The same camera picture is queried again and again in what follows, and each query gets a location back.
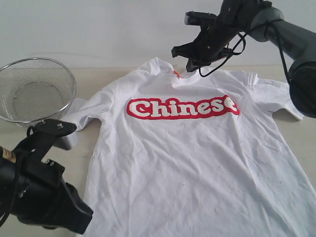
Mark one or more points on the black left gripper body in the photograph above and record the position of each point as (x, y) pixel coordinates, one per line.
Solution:
(47, 200)

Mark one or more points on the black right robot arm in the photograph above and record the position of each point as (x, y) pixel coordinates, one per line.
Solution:
(263, 22)

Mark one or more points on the metal wire mesh basket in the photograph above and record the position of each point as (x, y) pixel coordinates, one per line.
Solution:
(35, 89)

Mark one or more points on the white t-shirt with red logo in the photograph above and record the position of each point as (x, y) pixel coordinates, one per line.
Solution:
(193, 155)

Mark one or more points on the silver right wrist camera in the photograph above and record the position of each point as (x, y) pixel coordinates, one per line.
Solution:
(201, 19)

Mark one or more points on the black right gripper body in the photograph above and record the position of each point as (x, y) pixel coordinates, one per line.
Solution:
(208, 47)

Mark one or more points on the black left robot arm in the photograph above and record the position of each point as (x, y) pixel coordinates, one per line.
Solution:
(11, 183)

